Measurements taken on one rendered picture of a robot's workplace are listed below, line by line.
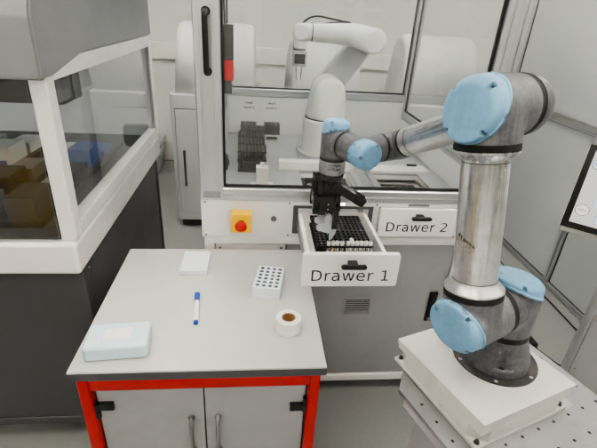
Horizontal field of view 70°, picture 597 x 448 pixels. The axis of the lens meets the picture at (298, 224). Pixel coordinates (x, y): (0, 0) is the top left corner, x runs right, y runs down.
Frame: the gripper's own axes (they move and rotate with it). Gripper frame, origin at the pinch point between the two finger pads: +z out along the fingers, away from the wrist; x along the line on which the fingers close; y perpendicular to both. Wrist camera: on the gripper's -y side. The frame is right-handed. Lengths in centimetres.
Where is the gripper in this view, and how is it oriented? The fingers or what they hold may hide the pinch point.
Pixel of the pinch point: (331, 234)
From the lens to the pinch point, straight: 131.9
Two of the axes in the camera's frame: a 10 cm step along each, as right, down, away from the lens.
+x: 0.9, 4.7, -8.8
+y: -9.9, -0.1, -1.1
